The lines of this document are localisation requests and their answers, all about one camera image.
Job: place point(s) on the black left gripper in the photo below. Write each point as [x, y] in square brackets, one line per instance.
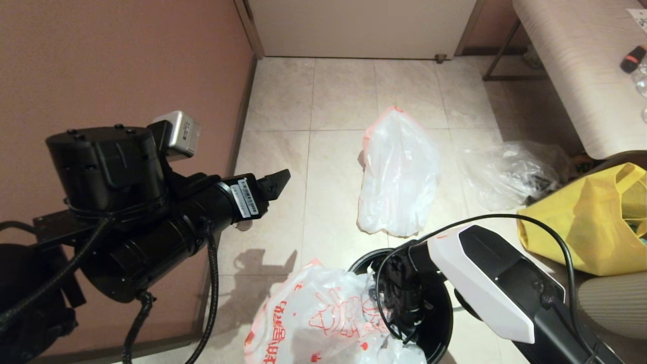
[111, 172]

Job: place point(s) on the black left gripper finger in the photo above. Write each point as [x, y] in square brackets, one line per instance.
[275, 184]

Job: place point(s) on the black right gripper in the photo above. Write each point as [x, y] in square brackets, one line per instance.
[404, 303]

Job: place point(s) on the black round trash bin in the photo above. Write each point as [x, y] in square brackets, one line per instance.
[440, 323]

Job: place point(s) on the new red-printed plastic bag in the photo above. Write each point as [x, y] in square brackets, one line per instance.
[303, 313]

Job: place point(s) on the white translucent plastic bag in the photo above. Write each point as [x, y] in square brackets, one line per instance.
[399, 172]

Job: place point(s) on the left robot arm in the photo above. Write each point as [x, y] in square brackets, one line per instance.
[151, 242]

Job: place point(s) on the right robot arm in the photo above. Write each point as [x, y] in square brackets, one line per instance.
[485, 273]

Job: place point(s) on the crumpled clear plastic bag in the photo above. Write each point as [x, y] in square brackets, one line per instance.
[505, 169]

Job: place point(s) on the yellow fabric tote bag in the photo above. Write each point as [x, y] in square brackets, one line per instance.
[596, 227]

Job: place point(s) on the small round grey floor disc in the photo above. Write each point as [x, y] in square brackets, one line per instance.
[246, 227]

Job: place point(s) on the white door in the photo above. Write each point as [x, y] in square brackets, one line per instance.
[361, 28]

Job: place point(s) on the small metal door stop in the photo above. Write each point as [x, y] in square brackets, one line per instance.
[440, 58]

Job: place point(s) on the beige ribbed round stool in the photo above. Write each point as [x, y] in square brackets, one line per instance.
[616, 303]

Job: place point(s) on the small green yellow package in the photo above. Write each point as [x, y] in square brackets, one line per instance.
[581, 163]

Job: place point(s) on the wood-grain table top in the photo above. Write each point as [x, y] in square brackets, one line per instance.
[571, 65]

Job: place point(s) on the clear drinking glass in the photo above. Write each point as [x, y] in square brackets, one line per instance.
[644, 116]
[642, 85]

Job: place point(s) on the white printed paper sheet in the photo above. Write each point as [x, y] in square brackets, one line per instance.
[638, 19]

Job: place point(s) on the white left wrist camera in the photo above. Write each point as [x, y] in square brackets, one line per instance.
[182, 134]

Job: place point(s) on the dark metal table leg frame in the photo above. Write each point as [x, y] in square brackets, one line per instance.
[498, 58]

